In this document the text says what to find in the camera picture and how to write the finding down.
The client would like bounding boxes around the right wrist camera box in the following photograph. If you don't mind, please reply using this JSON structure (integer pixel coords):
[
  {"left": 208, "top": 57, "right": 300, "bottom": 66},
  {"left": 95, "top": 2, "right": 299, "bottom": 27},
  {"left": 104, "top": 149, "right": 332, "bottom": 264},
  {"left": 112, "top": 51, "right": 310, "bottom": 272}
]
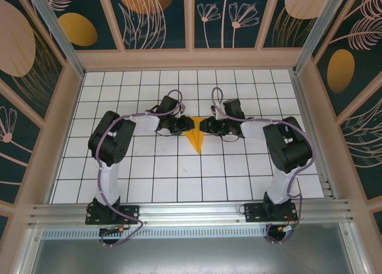
[{"left": 210, "top": 104, "right": 225, "bottom": 120}]

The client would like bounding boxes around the orange oval fern wall panel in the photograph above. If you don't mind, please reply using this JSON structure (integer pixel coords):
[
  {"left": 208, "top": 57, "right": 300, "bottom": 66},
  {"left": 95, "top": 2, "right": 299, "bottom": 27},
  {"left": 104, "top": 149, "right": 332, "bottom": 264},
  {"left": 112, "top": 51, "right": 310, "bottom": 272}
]
[{"left": 312, "top": 0, "right": 382, "bottom": 118}]

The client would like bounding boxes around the grey slotted cable duct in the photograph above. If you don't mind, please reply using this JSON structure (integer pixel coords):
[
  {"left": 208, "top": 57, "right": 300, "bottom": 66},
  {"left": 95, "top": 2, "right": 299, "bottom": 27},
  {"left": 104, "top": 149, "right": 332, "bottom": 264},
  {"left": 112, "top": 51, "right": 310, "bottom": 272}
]
[{"left": 41, "top": 228, "right": 269, "bottom": 241}]

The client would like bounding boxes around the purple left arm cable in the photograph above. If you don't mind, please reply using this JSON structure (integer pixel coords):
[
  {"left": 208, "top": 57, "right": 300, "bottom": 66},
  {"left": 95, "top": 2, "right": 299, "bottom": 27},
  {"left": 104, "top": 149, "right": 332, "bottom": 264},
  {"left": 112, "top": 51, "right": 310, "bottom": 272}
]
[{"left": 95, "top": 90, "right": 183, "bottom": 248}]

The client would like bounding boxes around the aluminium table edge rail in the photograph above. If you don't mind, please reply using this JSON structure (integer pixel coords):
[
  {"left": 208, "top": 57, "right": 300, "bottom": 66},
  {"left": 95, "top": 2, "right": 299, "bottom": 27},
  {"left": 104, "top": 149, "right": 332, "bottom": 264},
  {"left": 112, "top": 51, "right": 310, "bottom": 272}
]
[{"left": 291, "top": 72, "right": 337, "bottom": 201}]

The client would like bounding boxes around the yellow oval wall panel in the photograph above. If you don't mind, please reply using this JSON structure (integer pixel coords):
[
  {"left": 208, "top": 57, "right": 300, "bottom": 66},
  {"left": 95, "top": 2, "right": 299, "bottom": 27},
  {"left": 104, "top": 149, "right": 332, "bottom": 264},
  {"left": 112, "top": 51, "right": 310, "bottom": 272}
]
[{"left": 35, "top": 0, "right": 125, "bottom": 51}]

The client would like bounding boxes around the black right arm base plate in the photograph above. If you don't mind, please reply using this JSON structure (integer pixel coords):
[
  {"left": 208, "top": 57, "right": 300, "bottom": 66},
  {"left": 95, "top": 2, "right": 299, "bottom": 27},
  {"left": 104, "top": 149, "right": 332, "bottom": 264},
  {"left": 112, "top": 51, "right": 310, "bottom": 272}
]
[{"left": 244, "top": 202, "right": 298, "bottom": 224}]

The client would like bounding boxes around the aluminium mounting rail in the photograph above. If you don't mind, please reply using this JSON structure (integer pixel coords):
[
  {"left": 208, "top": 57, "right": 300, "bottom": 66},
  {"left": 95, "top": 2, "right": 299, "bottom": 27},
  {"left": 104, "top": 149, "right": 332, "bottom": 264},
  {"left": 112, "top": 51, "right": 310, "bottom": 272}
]
[{"left": 28, "top": 198, "right": 355, "bottom": 228}]

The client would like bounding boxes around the large pink disc wall panel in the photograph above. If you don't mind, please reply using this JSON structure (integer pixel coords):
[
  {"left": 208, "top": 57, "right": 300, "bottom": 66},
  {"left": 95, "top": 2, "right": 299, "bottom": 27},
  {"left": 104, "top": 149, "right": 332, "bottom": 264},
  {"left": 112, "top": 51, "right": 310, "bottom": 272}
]
[{"left": 0, "top": 0, "right": 68, "bottom": 124}]

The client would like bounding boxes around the orange disc white leaves panel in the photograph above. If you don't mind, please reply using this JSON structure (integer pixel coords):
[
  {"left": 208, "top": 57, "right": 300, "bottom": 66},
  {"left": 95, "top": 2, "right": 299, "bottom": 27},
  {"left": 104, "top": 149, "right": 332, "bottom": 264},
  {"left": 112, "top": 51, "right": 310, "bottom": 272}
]
[{"left": 106, "top": 0, "right": 192, "bottom": 51}]

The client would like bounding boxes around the pink disc gold stems panel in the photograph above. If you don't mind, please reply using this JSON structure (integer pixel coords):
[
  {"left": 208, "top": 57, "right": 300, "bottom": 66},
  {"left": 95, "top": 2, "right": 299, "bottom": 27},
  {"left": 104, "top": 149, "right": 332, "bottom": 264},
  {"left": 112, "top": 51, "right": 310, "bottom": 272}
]
[{"left": 261, "top": 0, "right": 332, "bottom": 50}]

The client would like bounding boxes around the grey metal sheet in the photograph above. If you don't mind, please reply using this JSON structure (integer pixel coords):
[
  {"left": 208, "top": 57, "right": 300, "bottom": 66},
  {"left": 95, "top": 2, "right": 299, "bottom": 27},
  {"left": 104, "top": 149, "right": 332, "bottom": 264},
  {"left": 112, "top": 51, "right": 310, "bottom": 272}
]
[{"left": 29, "top": 238, "right": 356, "bottom": 274}]

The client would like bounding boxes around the small black controller board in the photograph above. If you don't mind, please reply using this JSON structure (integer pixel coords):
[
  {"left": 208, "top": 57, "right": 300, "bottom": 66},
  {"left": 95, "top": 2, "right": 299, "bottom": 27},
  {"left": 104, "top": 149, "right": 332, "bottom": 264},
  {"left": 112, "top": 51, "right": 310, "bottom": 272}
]
[
  {"left": 276, "top": 224, "right": 300, "bottom": 235},
  {"left": 99, "top": 224, "right": 128, "bottom": 236}
]

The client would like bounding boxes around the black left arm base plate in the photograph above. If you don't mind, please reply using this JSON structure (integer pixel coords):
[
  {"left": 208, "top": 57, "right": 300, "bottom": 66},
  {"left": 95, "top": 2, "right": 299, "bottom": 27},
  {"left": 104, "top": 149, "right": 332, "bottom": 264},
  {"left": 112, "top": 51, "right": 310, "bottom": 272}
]
[{"left": 85, "top": 204, "right": 140, "bottom": 226}]

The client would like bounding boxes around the pink flowers wall panel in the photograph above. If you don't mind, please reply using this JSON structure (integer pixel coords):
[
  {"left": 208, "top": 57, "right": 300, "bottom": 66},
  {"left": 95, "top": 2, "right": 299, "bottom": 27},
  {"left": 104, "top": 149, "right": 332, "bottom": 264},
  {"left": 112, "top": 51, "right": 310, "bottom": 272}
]
[{"left": 190, "top": 0, "right": 269, "bottom": 51}]

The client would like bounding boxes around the pink fern leaves wall panel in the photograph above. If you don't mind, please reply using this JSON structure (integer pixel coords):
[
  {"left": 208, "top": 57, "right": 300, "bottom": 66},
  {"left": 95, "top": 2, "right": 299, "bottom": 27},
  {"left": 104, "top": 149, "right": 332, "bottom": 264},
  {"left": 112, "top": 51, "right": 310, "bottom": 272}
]
[{"left": 335, "top": 85, "right": 382, "bottom": 203}]

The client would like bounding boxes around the flower and stems wall panel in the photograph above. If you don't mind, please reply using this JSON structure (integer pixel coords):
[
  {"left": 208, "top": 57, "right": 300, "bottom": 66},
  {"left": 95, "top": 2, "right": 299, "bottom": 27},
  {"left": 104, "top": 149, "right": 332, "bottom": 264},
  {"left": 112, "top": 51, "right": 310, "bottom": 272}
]
[{"left": 0, "top": 76, "right": 45, "bottom": 208}]

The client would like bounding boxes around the yellow paper sheet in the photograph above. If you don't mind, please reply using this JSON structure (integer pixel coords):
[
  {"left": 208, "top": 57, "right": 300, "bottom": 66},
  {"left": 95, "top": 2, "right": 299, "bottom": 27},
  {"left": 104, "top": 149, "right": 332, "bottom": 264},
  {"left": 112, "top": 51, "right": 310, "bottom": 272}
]
[{"left": 183, "top": 116, "right": 207, "bottom": 154}]

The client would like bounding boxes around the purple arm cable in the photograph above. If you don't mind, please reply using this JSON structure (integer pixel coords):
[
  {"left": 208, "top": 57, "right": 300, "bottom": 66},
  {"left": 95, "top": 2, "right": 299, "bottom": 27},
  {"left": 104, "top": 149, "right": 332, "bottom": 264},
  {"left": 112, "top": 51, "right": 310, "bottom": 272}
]
[
  {"left": 211, "top": 87, "right": 317, "bottom": 245},
  {"left": 95, "top": 90, "right": 183, "bottom": 248}
]

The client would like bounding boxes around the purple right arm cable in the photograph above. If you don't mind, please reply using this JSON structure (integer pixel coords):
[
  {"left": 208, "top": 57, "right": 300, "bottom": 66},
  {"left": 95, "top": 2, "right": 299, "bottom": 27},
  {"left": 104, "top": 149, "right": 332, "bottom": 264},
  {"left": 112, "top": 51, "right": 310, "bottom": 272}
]
[{"left": 211, "top": 87, "right": 317, "bottom": 245}]

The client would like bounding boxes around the aluminium frame post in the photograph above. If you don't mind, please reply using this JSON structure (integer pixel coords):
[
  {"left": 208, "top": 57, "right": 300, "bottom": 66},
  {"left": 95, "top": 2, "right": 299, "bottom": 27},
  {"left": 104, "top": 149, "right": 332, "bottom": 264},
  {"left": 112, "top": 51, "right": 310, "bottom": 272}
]
[
  {"left": 292, "top": 0, "right": 363, "bottom": 75},
  {"left": 16, "top": 226, "right": 41, "bottom": 274},
  {"left": 24, "top": 0, "right": 87, "bottom": 79},
  {"left": 340, "top": 223, "right": 369, "bottom": 274}
]

